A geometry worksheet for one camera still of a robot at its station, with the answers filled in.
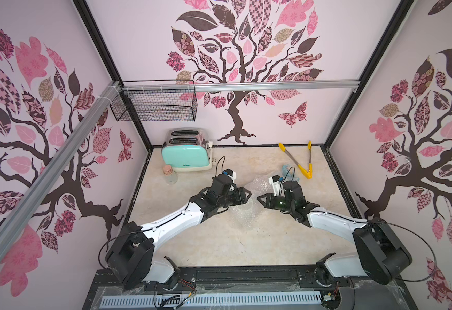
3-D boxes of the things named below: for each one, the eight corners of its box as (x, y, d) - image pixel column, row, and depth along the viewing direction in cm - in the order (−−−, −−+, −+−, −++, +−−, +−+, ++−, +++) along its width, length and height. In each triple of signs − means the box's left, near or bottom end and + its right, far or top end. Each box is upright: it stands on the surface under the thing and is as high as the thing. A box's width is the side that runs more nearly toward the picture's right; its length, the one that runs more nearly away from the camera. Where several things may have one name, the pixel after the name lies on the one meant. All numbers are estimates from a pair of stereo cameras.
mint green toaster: (166, 172, 107) (158, 152, 95) (173, 147, 120) (166, 127, 108) (211, 172, 107) (208, 152, 95) (213, 147, 120) (211, 127, 108)
